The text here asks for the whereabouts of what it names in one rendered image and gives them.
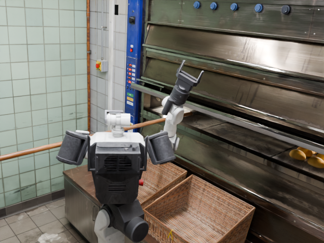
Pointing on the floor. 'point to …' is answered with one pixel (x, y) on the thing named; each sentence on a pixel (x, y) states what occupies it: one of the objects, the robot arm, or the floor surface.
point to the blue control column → (133, 33)
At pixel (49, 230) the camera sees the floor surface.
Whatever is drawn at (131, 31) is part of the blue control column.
